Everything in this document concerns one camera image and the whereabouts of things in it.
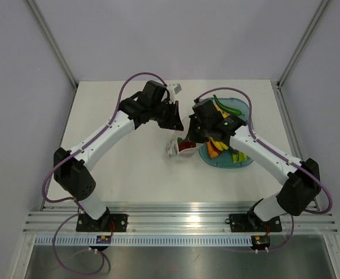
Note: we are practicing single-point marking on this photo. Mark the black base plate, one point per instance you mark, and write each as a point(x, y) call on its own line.
point(115, 222)
point(244, 223)

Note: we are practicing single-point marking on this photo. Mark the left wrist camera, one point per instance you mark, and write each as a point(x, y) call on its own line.
point(174, 88)

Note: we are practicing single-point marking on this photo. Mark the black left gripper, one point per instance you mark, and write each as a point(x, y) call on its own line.
point(174, 122)

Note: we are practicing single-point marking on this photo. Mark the aluminium frame post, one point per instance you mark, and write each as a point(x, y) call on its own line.
point(47, 33)
point(304, 40)

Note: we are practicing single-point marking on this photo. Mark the left aluminium frame post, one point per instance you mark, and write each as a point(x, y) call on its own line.
point(47, 33)

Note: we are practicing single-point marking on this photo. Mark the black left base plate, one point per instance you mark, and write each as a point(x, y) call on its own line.
point(115, 222)

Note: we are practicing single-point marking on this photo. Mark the green chili pepper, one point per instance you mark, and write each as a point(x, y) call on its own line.
point(225, 108)

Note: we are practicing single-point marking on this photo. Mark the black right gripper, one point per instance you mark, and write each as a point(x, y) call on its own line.
point(192, 136)

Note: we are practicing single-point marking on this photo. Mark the yellow green corn cob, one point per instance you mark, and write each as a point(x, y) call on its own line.
point(239, 157)

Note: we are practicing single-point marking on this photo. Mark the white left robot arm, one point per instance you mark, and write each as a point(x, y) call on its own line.
point(73, 167)

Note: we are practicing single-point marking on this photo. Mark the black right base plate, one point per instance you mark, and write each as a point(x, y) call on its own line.
point(244, 223)

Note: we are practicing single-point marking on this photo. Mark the clear zip top bag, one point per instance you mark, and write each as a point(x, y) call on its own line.
point(172, 146)

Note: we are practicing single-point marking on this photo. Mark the yellow banana bunch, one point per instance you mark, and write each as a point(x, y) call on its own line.
point(219, 145)

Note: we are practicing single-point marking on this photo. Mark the aluminium mounting rail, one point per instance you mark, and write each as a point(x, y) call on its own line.
point(185, 218)

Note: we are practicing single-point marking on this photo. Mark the teal plastic tray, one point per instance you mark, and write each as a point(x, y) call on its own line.
point(224, 161)

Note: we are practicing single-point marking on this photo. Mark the red apple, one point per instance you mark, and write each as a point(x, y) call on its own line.
point(186, 145)

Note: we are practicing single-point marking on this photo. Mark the white slotted cable duct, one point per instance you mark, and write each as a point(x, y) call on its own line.
point(145, 240)

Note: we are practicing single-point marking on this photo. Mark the right aluminium frame post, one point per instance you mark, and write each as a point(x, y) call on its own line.
point(304, 40)

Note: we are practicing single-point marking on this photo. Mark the orange carrot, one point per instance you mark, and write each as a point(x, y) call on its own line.
point(212, 151)

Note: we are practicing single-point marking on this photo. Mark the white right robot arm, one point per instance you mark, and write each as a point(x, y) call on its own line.
point(298, 178)

